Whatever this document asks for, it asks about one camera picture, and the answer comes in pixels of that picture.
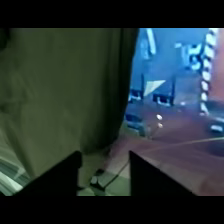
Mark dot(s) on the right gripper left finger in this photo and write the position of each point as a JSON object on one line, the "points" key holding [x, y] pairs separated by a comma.
{"points": [[60, 178]]}

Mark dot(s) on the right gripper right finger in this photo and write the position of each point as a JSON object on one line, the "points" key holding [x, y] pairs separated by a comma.
{"points": [[150, 180]]}

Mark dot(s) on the olive green garment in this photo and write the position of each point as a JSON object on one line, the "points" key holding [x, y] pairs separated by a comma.
{"points": [[63, 93]]}

